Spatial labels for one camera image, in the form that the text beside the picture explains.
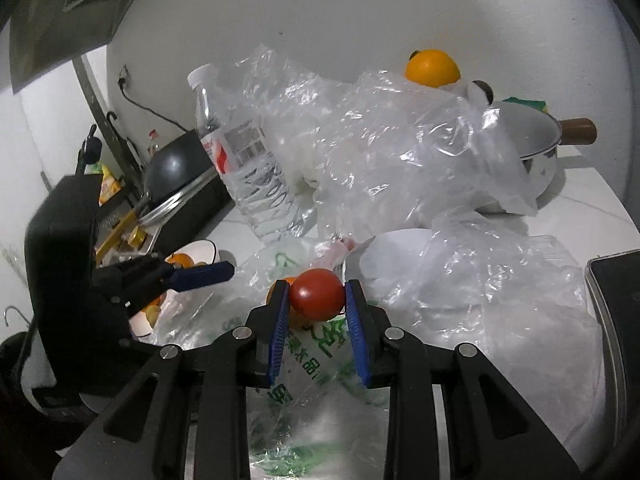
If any red tomato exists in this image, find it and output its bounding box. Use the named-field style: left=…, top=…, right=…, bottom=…
left=290, top=268, right=347, bottom=322

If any orange with green leaf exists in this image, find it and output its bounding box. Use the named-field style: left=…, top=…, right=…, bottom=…
left=404, top=49, right=462, bottom=89

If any green sponge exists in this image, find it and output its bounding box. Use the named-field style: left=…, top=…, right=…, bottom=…
left=502, top=96, right=549, bottom=114

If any black wok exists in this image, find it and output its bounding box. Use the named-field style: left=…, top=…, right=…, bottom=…
left=142, top=129, right=221, bottom=201

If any dark flat appliance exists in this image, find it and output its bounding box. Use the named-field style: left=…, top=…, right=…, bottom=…
left=584, top=250, right=640, bottom=462

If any black hanging hook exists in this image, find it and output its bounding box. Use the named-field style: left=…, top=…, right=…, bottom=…
left=102, top=110, right=146, bottom=177

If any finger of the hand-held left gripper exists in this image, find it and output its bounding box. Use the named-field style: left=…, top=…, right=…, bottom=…
left=107, top=285, right=172, bottom=317
left=97, top=260, right=236, bottom=293

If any crumpled clear plastic bag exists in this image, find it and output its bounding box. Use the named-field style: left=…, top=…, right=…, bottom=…
left=312, top=70, right=540, bottom=242

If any metal hook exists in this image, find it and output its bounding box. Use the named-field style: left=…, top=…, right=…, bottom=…
left=2, top=305, right=31, bottom=331

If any yellow packet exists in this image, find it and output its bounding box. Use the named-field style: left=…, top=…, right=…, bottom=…
left=97, top=162, right=125, bottom=206

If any green printed plastic bag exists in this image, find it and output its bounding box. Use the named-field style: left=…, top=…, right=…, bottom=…
left=150, top=237, right=402, bottom=480

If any black power cable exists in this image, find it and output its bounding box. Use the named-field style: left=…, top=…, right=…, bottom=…
left=120, top=82, right=197, bottom=134

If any white enamel bowl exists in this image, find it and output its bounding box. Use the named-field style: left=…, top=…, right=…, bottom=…
left=129, top=240, right=221, bottom=339

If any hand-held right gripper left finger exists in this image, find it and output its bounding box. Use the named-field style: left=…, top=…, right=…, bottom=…
left=52, top=280, right=292, bottom=480

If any black hanging utensil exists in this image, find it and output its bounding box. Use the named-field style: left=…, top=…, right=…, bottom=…
left=75, top=125, right=104, bottom=176

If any white pot with wooden handle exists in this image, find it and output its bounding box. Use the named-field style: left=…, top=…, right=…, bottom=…
left=475, top=100, right=599, bottom=216

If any grey range hood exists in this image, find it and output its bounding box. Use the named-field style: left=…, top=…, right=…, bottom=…
left=10, top=0, right=162, bottom=94

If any large clear plastic bag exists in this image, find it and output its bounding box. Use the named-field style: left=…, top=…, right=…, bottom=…
left=380, top=210, right=603, bottom=366

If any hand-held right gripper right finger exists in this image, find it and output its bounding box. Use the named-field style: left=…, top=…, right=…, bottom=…
left=345, top=279, right=582, bottom=480

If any clear plastic water bottle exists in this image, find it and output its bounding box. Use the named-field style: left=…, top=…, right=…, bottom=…
left=187, top=63, right=306, bottom=244

